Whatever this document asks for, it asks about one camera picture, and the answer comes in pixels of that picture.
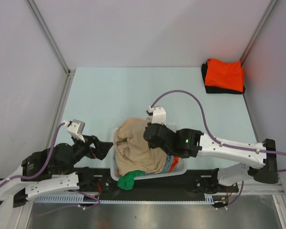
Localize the light blue t shirt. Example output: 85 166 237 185
113 154 176 177

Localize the white slotted cable duct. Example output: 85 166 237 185
34 194 227 205

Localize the orange t shirt in basket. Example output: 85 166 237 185
168 156 179 173

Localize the aluminium frame post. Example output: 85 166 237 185
240 0 281 66
25 0 76 77

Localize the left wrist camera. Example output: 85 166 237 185
63 119 85 142

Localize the left aluminium frame post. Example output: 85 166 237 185
25 0 76 77

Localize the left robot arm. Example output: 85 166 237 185
0 135 113 208

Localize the beige t shirt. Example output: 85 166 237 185
114 117 167 176

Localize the white plastic laundry basket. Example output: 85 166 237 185
108 127 187 181

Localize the green t shirt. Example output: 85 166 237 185
118 170 145 190

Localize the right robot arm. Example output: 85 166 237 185
143 124 278 194

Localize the folded black t shirt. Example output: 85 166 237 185
201 60 246 95

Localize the right aluminium frame post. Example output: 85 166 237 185
240 0 281 66

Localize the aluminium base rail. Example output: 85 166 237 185
242 180 285 195

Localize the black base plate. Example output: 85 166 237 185
74 167 226 202

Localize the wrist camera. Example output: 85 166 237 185
63 119 85 142
146 106 166 125

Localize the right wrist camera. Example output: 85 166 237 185
146 106 166 125

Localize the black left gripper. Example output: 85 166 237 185
59 133 113 175

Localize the folded orange t shirt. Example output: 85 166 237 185
204 58 244 93

